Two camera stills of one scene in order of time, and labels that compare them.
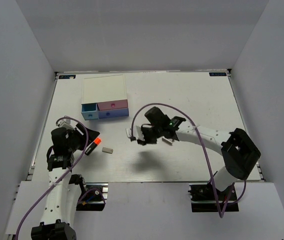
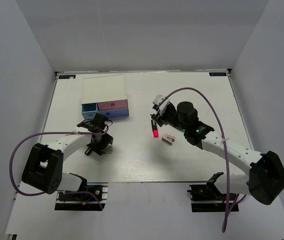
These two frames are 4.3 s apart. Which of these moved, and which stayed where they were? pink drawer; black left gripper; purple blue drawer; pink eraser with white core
Moved: black left gripper
Stayed: pink drawer; pink eraser with white core; purple blue drawer
